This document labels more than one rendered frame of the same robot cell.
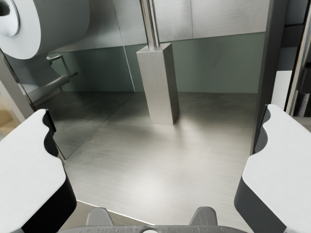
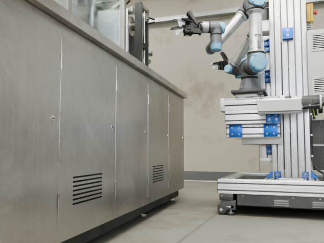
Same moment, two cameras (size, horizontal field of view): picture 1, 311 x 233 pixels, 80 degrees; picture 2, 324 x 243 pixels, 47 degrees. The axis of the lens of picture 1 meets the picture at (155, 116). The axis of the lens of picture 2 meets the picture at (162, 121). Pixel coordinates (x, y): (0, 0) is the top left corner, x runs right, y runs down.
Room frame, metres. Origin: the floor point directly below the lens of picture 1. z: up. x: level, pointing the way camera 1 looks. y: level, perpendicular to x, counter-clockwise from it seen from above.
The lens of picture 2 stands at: (0.66, 2.29, 0.41)
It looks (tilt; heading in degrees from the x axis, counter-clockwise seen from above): 5 degrees up; 258
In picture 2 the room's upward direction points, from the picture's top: straight up
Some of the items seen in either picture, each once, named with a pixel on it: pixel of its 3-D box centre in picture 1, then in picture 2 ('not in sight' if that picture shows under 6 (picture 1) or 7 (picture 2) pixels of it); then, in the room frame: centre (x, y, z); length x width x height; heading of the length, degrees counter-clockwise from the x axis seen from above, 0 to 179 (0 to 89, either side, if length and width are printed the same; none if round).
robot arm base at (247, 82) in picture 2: not in sight; (249, 84); (-0.46, -0.07, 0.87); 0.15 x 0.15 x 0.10
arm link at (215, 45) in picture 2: not in sight; (215, 43); (-0.18, 0.02, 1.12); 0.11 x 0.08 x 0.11; 83
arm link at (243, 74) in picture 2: not in sight; (249, 67); (-0.46, -0.06, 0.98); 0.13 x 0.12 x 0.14; 83
